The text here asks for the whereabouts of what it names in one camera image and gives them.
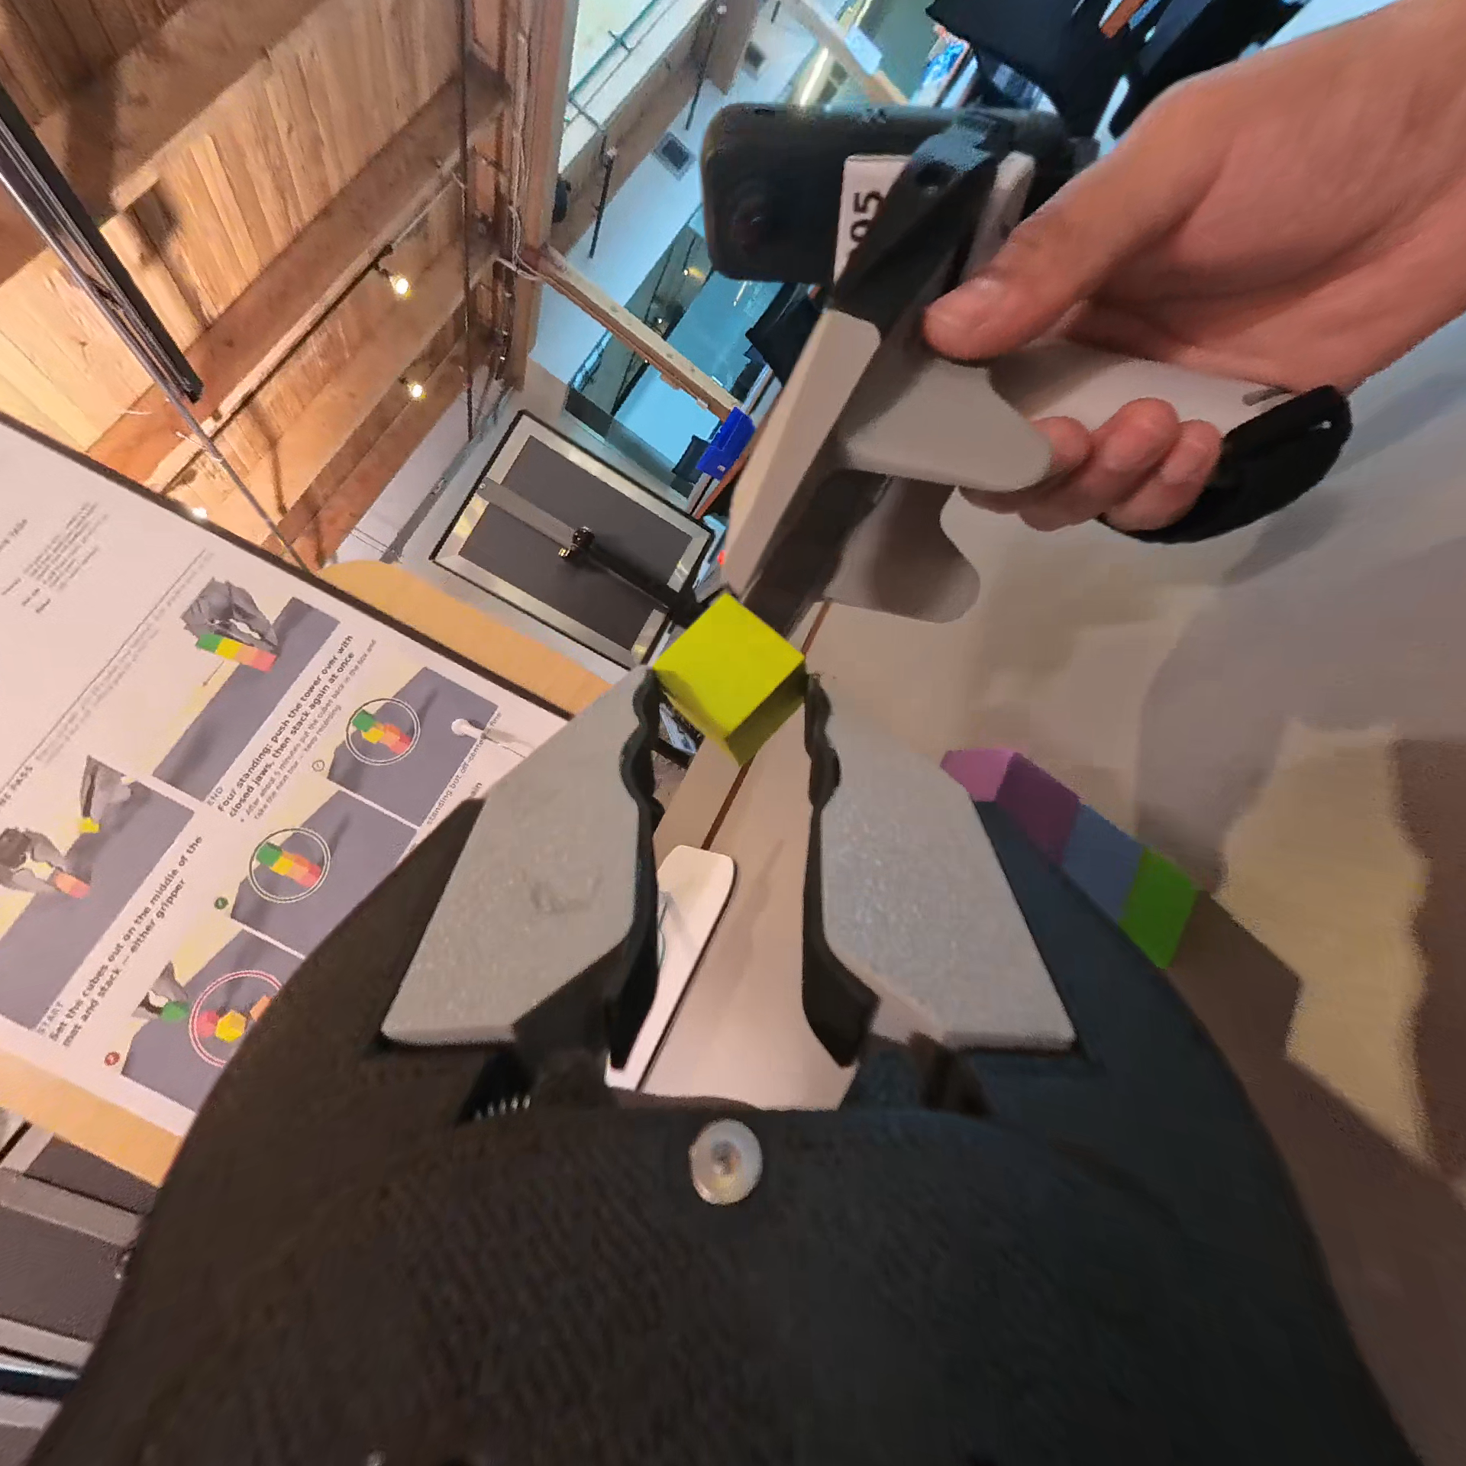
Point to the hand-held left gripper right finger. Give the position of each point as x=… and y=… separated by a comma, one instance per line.
x=927, y=918

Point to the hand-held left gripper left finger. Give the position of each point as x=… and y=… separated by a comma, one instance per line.
x=517, y=918

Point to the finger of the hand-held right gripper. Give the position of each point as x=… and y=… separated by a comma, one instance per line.
x=906, y=561
x=788, y=434

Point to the purple foam cube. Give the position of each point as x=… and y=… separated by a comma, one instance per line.
x=1019, y=789

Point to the blue foam cube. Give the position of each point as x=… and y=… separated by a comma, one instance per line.
x=1107, y=857

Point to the yellow foam cube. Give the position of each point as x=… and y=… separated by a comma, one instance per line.
x=727, y=677

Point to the green foam cube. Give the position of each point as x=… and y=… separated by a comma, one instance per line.
x=1156, y=909

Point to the person's right hand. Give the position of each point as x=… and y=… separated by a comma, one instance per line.
x=1258, y=207

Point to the blue storage crate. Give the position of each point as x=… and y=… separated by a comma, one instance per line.
x=727, y=438

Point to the grey framed door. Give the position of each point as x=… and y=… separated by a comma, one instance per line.
x=570, y=516

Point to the white document stand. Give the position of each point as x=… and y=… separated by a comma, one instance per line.
x=460, y=619

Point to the printed instruction sheet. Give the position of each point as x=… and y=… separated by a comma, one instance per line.
x=139, y=689

